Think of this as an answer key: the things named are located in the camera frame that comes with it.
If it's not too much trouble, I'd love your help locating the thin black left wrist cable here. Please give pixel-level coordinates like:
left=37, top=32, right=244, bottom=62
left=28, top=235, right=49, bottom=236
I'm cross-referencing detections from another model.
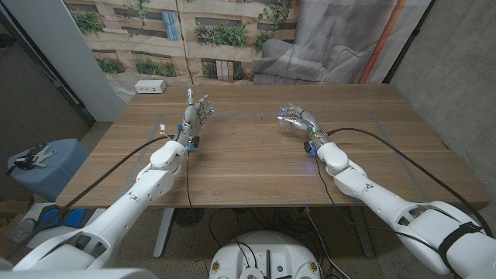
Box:
left=184, top=150, right=197, bottom=218

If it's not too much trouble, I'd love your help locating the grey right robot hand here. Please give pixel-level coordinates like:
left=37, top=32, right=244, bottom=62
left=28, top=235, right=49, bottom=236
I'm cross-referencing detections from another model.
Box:
left=277, top=105, right=329, bottom=150

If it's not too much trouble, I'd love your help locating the grey table leg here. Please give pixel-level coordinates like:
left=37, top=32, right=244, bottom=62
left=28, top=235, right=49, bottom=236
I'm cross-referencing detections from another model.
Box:
left=348, top=205, right=375, bottom=259

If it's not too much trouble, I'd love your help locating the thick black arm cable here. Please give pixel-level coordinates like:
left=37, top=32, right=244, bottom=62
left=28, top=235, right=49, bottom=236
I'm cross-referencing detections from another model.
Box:
left=5, top=134, right=175, bottom=260
left=327, top=126, right=495, bottom=239

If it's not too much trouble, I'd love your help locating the black and white tool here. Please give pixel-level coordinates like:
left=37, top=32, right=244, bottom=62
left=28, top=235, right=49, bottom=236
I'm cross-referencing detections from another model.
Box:
left=13, top=143, right=57, bottom=171

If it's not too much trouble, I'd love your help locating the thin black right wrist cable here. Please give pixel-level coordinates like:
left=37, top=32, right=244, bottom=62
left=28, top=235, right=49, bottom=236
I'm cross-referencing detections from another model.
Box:
left=312, top=154, right=443, bottom=253

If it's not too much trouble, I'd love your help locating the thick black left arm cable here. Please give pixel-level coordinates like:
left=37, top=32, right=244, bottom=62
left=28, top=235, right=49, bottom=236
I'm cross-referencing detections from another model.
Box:
left=5, top=134, right=175, bottom=260

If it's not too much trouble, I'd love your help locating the white column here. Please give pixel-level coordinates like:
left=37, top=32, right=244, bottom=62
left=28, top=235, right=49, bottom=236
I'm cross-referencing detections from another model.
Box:
left=2, top=0, right=127, bottom=122

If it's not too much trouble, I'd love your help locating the cardboard box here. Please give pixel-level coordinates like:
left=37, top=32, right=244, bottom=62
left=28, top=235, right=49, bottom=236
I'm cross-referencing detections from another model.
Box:
left=0, top=197, right=35, bottom=228

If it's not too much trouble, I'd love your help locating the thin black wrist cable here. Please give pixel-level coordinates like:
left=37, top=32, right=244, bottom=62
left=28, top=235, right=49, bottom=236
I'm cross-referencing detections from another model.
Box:
left=312, top=154, right=443, bottom=253
left=184, top=150, right=197, bottom=218

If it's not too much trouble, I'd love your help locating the round black floor fan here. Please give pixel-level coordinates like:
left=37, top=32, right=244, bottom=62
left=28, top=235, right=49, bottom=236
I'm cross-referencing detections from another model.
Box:
left=173, top=208, right=205, bottom=228

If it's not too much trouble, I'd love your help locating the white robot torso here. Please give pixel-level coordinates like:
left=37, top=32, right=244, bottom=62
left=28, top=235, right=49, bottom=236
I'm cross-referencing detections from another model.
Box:
left=0, top=267, right=158, bottom=279

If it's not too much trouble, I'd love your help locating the blue upholstered stool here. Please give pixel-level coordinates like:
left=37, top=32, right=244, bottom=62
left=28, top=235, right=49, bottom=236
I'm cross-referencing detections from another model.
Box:
left=6, top=138, right=90, bottom=202

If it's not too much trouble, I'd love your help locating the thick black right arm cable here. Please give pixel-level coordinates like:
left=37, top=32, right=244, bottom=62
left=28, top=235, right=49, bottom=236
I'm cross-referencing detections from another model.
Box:
left=327, top=126, right=495, bottom=239

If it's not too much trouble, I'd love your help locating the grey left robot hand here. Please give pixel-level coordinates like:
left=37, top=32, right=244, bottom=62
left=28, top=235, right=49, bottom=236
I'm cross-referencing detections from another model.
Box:
left=172, top=88, right=215, bottom=152

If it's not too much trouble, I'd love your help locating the white power strip box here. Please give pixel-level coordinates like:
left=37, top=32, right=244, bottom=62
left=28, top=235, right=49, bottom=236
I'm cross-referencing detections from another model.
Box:
left=134, top=79, right=167, bottom=95

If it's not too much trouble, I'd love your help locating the white table leg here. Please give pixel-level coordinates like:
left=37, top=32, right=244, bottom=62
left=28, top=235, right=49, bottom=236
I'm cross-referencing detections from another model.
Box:
left=153, top=208, right=175, bottom=260

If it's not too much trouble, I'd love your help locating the white floor cable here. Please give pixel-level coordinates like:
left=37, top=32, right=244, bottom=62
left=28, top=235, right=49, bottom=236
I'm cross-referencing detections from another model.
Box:
left=305, top=207, right=352, bottom=279

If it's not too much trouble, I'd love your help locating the printed fabric backdrop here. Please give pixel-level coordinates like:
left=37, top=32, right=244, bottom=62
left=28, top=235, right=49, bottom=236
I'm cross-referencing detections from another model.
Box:
left=64, top=0, right=433, bottom=105

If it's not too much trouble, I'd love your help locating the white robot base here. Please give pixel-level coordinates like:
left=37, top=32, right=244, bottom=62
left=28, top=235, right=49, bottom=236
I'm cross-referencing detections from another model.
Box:
left=208, top=230, right=322, bottom=279

